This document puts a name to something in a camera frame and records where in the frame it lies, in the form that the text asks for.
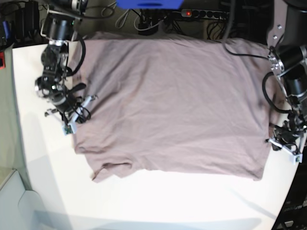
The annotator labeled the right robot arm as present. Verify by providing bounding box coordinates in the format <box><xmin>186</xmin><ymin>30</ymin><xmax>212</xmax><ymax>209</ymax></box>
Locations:
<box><xmin>35</xmin><ymin>0</ymin><xmax>115</xmax><ymax>128</ymax></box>

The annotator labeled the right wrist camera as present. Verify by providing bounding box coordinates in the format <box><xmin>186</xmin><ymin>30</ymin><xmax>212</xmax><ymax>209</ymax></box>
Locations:
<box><xmin>62</xmin><ymin>123</ymin><xmax>77</xmax><ymax>136</ymax></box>

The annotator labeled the red clamp at table edge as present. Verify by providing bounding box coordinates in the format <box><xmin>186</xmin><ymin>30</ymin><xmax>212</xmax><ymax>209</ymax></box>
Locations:
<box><xmin>0</xmin><ymin>52</ymin><xmax>5</xmax><ymax>69</ymax></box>

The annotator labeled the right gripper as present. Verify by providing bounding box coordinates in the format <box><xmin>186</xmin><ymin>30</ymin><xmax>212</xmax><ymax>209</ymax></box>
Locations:
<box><xmin>44</xmin><ymin>83</ymin><xmax>91</xmax><ymax>124</ymax></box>

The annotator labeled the blue box overhead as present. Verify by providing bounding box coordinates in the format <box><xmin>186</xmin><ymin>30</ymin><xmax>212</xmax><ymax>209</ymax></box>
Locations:
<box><xmin>116</xmin><ymin>0</ymin><xmax>183</xmax><ymax>10</ymax></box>

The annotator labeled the mauve t-shirt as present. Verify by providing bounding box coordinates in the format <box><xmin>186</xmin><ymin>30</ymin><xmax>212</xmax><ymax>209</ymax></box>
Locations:
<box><xmin>73</xmin><ymin>33</ymin><xmax>278</xmax><ymax>183</ymax></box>

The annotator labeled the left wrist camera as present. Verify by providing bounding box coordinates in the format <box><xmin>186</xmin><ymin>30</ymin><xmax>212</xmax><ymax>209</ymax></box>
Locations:
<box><xmin>290</xmin><ymin>153</ymin><xmax>303</xmax><ymax>164</ymax></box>

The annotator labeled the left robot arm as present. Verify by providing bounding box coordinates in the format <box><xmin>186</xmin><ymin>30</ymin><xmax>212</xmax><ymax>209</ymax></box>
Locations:
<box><xmin>262</xmin><ymin>0</ymin><xmax>307</xmax><ymax>162</ymax></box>

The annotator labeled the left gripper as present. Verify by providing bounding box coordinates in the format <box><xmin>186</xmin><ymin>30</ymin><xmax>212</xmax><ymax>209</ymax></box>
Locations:
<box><xmin>265</xmin><ymin>124</ymin><xmax>307</xmax><ymax>155</ymax></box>

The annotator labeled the black power strip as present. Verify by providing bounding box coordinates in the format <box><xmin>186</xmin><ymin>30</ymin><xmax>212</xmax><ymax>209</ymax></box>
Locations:
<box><xmin>180</xmin><ymin>9</ymin><xmax>229</xmax><ymax>20</ymax></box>

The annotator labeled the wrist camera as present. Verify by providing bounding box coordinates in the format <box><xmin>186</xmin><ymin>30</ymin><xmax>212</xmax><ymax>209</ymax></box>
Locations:
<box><xmin>62</xmin><ymin>123</ymin><xmax>77</xmax><ymax>136</ymax></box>
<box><xmin>290</xmin><ymin>153</ymin><xmax>303</xmax><ymax>164</ymax></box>

